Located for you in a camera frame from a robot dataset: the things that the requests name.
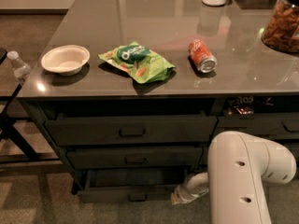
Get dark drawer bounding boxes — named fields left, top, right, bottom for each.
left=44, top=115, right=217, bottom=146
left=66, top=147, right=202, bottom=169
left=199, top=143, right=299, bottom=166
left=78, top=167, right=187, bottom=203
left=214, top=113, right=299, bottom=140

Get clear jar of nuts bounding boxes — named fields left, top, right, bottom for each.
left=262, top=0, right=299, bottom=53

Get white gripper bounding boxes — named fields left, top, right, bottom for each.
left=170, top=185, right=208, bottom=205

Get red soda can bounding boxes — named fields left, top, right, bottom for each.
left=189, top=39, right=217, bottom=74

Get snack packets in drawer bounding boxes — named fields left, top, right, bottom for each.
left=226, top=96, right=274, bottom=115

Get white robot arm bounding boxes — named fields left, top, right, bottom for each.
left=171, top=131, right=296, bottom=224

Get dark cabinet frame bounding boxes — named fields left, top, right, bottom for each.
left=24, top=96, right=299, bottom=194

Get black side table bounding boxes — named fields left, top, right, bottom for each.
left=0, top=47, right=60, bottom=165

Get white paper bowl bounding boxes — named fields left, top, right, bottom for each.
left=40, top=45, right=90, bottom=76

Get clear plastic water bottle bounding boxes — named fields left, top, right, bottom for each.
left=7, top=50, right=32, bottom=86

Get green snack bag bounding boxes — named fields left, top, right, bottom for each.
left=98, top=42, right=175, bottom=84

